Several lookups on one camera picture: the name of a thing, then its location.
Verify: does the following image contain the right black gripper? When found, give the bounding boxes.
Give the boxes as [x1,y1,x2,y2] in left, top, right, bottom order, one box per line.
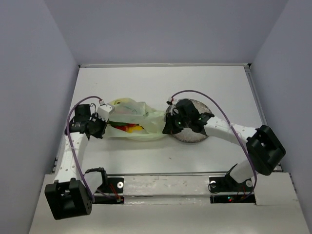
[163,110,191,134]

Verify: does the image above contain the red fake cherries with leaf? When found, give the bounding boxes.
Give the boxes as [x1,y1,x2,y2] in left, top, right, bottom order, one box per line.
[109,121,144,133]

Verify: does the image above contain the light green plastic bag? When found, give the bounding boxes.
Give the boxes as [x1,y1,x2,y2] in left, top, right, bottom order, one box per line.
[104,101,165,141]

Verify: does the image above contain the yellow fake banana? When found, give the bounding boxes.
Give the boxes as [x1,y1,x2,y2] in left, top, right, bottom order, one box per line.
[109,97,136,107]

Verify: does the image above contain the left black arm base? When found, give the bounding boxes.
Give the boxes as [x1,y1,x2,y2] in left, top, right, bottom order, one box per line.
[95,176,124,205]

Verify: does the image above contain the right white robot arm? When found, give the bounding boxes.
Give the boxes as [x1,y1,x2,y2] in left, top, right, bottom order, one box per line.
[162,98,286,191]

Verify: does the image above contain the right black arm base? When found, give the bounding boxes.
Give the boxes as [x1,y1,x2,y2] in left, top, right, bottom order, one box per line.
[207,176,256,204]

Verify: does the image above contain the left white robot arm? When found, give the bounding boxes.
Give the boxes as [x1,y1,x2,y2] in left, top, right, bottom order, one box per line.
[44,104,114,220]

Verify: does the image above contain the speckled ceramic plate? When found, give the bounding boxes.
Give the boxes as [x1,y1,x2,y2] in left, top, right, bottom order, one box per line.
[169,98,214,143]

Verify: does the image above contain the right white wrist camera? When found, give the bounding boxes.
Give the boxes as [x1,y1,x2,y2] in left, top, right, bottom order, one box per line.
[166,97,178,115]

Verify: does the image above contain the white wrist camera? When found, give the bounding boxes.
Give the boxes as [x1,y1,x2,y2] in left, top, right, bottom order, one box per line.
[97,104,115,121]
[166,97,178,115]

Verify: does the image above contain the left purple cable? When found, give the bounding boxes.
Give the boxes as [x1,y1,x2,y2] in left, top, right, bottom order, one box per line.
[67,95,122,201]

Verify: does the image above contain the purple cable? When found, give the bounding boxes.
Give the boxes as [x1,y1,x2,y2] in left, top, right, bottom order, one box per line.
[67,95,122,201]
[170,89,258,199]

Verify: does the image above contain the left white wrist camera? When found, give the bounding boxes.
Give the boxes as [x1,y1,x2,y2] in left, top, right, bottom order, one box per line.
[97,104,115,121]

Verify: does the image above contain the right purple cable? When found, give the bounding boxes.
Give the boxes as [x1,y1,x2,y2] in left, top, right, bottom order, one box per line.
[170,89,258,199]

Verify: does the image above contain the aluminium table frame rail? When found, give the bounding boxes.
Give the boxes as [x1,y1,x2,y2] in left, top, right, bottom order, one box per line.
[78,63,252,69]

